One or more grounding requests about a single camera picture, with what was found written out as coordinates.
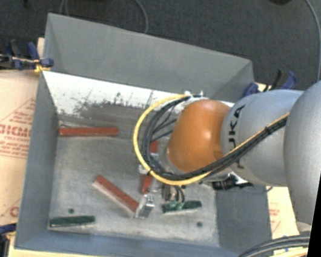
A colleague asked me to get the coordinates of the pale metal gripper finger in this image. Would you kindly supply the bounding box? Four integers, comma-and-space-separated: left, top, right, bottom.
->
134, 193, 150, 220
143, 195, 157, 219

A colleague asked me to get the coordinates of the red-brown flat block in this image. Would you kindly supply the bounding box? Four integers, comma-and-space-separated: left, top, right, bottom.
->
139, 139, 161, 196
87, 173, 144, 218
56, 117, 121, 147

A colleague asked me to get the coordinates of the dark green flat block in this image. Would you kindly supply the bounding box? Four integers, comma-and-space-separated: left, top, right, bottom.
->
48, 208, 97, 235
160, 194, 204, 222

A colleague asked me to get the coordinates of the grey metal bin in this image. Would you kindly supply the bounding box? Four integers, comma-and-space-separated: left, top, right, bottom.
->
7, 12, 305, 257

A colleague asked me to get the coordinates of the black cylinder on white bracket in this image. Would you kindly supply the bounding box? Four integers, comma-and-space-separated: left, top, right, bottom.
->
210, 170, 254, 197

